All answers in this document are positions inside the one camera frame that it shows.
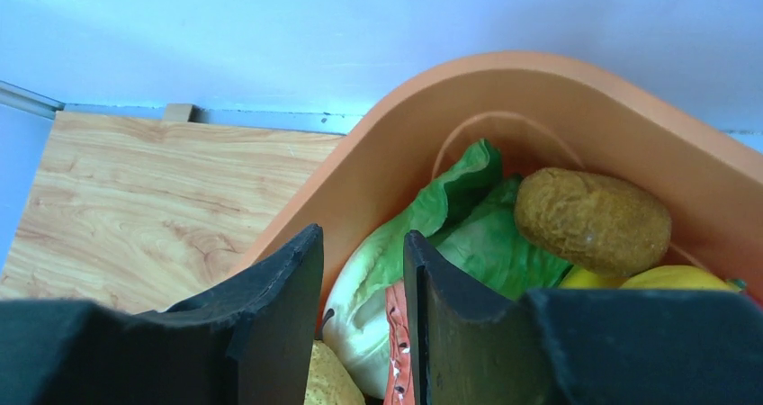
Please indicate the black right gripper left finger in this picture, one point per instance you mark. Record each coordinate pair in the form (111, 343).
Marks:
(246, 340)

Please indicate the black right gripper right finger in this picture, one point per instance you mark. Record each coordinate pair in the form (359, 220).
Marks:
(471, 345)

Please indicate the green toy lettuce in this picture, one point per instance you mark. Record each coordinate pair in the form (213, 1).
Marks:
(467, 214)

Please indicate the orange plastic basket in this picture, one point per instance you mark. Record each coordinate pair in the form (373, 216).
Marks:
(539, 110)

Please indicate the yellow toy pear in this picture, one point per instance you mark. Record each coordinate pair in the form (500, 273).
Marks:
(329, 383)

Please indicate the brown toy potato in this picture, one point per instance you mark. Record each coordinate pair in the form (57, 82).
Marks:
(603, 224)

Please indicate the yellow toy corn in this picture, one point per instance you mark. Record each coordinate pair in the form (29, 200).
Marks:
(678, 277)

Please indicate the toy watermelon slice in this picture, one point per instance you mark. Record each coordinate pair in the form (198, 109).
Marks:
(400, 390)

